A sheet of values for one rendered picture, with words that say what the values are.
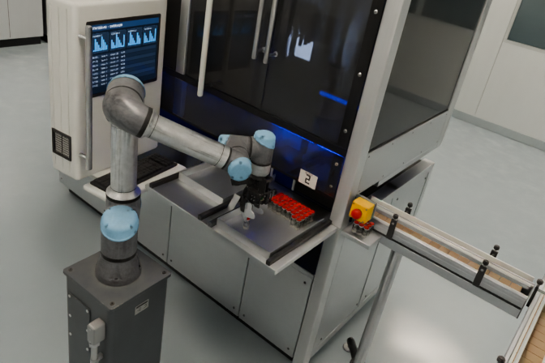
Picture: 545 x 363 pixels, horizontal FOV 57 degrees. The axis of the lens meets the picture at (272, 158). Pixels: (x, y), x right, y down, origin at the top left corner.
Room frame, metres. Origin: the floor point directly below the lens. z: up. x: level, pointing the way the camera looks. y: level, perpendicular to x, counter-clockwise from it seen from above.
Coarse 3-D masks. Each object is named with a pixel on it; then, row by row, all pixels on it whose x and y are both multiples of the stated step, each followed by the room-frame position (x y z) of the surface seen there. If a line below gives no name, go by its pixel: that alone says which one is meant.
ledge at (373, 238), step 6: (348, 228) 1.70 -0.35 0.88; (342, 234) 1.67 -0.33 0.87; (348, 234) 1.66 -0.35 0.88; (354, 234) 1.67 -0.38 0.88; (372, 234) 1.69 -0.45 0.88; (378, 234) 1.70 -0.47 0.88; (354, 240) 1.64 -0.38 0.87; (360, 240) 1.63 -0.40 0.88; (366, 240) 1.64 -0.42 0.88; (372, 240) 1.65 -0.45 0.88; (378, 240) 1.67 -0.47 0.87; (366, 246) 1.61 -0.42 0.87
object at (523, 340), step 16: (544, 288) 1.47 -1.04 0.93; (528, 304) 1.41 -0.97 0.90; (544, 304) 1.38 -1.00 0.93; (528, 320) 1.39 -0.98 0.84; (544, 320) 1.30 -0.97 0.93; (528, 336) 1.16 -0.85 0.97; (544, 336) 1.22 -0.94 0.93; (512, 352) 1.12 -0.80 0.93; (528, 352) 1.14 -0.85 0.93; (544, 352) 1.15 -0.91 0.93
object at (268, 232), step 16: (272, 192) 1.82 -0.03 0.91; (224, 224) 1.53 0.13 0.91; (240, 224) 1.58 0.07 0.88; (256, 224) 1.60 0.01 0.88; (272, 224) 1.62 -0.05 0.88; (288, 224) 1.64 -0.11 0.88; (240, 240) 1.48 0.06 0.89; (256, 240) 1.51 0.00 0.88; (272, 240) 1.53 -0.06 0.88; (288, 240) 1.54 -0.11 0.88
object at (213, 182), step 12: (192, 168) 1.90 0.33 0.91; (204, 168) 1.96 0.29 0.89; (216, 168) 1.99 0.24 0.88; (192, 180) 1.79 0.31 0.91; (204, 180) 1.86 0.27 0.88; (216, 180) 1.88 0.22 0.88; (228, 180) 1.90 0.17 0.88; (204, 192) 1.75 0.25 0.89; (216, 192) 1.78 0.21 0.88; (228, 192) 1.80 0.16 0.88; (240, 192) 1.78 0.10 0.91
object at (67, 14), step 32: (64, 0) 1.82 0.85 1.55; (96, 0) 1.90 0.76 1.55; (128, 0) 2.02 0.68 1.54; (160, 0) 2.18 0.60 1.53; (64, 32) 1.81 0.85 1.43; (96, 32) 1.87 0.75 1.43; (128, 32) 2.02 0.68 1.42; (160, 32) 2.19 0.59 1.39; (64, 64) 1.82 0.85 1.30; (96, 64) 1.87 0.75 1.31; (128, 64) 2.02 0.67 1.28; (160, 64) 2.20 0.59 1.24; (64, 96) 1.82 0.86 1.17; (96, 96) 1.87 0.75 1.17; (160, 96) 2.22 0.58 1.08; (64, 128) 1.82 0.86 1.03; (96, 128) 1.88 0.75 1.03; (64, 160) 1.82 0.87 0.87; (96, 160) 1.88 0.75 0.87
